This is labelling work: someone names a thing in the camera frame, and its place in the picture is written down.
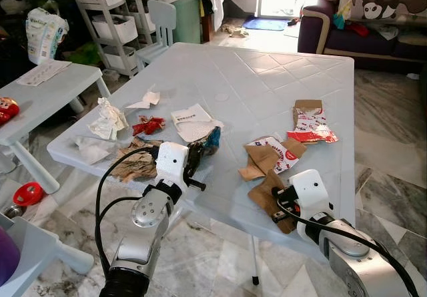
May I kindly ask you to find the blue wrapper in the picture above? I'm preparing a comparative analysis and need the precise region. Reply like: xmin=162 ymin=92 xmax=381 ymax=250
xmin=199 ymin=127 xmax=222 ymax=159

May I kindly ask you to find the white printed paper wrapper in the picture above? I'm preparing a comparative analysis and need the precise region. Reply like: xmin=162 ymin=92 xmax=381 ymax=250
xmin=170 ymin=103 xmax=225 ymax=143

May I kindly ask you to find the red white printed packet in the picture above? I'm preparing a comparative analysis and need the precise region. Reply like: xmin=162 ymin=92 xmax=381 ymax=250
xmin=248 ymin=136 xmax=308 ymax=176

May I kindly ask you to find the folded brown cardboard piece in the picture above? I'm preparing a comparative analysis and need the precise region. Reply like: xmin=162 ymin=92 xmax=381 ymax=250
xmin=238 ymin=143 xmax=282 ymax=182

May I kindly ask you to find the crumpled red wrapper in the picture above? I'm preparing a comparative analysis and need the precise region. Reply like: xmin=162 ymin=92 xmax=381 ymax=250
xmin=131 ymin=116 xmax=166 ymax=137

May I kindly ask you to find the crumpled brown paper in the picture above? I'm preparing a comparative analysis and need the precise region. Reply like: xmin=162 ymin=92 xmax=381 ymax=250
xmin=108 ymin=139 xmax=163 ymax=183

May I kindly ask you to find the torn white paper scrap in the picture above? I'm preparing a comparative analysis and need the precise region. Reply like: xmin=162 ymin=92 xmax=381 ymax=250
xmin=125 ymin=90 xmax=161 ymax=110

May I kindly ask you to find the red white snack packet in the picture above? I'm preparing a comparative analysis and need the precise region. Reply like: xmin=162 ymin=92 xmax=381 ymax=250
xmin=287 ymin=108 xmax=339 ymax=144

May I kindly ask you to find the large white plastic table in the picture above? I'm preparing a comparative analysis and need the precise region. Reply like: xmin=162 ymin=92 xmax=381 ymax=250
xmin=48 ymin=42 xmax=356 ymax=286

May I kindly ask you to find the small torn brown carton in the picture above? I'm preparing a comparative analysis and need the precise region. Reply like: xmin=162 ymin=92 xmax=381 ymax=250
xmin=294 ymin=99 xmax=324 ymax=127

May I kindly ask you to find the crumpled white tissue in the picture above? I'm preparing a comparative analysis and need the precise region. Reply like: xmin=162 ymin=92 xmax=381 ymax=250
xmin=88 ymin=97 xmax=129 ymax=141

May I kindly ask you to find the flat white tissue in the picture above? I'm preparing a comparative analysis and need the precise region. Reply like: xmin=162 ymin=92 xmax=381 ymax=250
xmin=72 ymin=135 xmax=119 ymax=166

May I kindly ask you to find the pale blue child chair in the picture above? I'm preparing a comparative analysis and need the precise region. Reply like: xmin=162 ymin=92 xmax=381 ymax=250
xmin=135 ymin=0 xmax=178 ymax=69

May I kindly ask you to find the green cabinet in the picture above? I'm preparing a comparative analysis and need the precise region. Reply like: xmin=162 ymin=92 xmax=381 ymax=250
xmin=172 ymin=0 xmax=203 ymax=45

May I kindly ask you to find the blue door mat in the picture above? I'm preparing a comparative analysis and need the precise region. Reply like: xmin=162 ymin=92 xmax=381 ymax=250
xmin=243 ymin=18 xmax=289 ymax=32

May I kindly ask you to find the green plastic bag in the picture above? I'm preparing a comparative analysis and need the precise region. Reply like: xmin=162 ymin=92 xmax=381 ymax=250
xmin=68 ymin=41 xmax=102 ymax=66

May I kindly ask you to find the grey tiered storage cart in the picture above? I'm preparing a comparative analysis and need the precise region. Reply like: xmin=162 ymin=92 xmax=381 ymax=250
xmin=75 ymin=0 xmax=159 ymax=77

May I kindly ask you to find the small white plastic table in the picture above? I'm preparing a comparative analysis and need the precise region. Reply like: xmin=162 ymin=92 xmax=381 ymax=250
xmin=0 ymin=61 xmax=111 ymax=195

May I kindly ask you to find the red round plastic toy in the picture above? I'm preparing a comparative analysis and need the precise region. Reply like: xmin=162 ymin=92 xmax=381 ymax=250
xmin=12 ymin=182 xmax=45 ymax=208

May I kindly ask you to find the dark purple sofa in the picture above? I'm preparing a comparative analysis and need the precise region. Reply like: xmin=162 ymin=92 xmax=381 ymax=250
xmin=298 ymin=0 xmax=427 ymax=72

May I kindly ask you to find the white printed paper sheet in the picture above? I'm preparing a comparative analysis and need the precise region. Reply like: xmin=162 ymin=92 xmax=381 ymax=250
xmin=16 ymin=60 xmax=73 ymax=87

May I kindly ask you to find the white plastic stool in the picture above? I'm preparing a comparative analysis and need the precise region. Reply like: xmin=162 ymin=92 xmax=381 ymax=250
xmin=0 ymin=214 xmax=95 ymax=297

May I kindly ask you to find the white printed plastic bag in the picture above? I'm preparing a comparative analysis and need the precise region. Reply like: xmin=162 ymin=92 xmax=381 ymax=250
xmin=25 ymin=5 xmax=69 ymax=65

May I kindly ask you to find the purple round object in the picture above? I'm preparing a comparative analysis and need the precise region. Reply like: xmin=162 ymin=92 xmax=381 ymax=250
xmin=0 ymin=227 xmax=21 ymax=286

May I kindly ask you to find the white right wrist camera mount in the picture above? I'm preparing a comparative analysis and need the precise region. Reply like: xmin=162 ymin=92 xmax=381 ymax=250
xmin=290 ymin=170 xmax=333 ymax=219

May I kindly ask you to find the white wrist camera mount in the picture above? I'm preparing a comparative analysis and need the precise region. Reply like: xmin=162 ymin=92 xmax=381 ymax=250
xmin=290 ymin=170 xmax=333 ymax=219
xmin=155 ymin=141 xmax=190 ymax=186

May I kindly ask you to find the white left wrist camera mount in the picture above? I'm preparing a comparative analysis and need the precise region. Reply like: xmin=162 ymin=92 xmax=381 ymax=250
xmin=155 ymin=141 xmax=190 ymax=186

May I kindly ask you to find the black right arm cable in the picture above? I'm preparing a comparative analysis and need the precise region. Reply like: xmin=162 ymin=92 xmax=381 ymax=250
xmin=280 ymin=204 xmax=418 ymax=297

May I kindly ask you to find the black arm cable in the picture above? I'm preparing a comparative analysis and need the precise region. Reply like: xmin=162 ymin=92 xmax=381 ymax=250
xmin=95 ymin=146 xmax=161 ymax=278
xmin=280 ymin=204 xmax=418 ymax=297

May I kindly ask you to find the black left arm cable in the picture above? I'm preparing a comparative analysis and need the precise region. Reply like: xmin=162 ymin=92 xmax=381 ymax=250
xmin=95 ymin=146 xmax=161 ymax=278

